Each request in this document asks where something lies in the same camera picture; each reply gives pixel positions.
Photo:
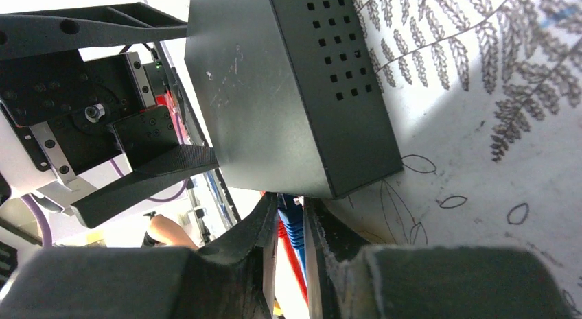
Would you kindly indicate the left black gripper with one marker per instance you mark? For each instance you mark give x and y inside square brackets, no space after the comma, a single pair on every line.
[71,115]

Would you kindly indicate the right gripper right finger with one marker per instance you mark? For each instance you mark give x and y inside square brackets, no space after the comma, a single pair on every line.
[349,277]

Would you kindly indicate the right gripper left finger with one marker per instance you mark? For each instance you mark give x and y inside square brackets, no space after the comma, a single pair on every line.
[231,277]

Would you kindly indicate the black network switch box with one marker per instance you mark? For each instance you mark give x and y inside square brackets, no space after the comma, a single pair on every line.
[289,96]

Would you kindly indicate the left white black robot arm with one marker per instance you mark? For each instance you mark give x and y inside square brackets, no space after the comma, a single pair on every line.
[19,178]

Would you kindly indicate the floral patterned table mat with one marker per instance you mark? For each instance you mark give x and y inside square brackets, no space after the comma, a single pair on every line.
[485,101]

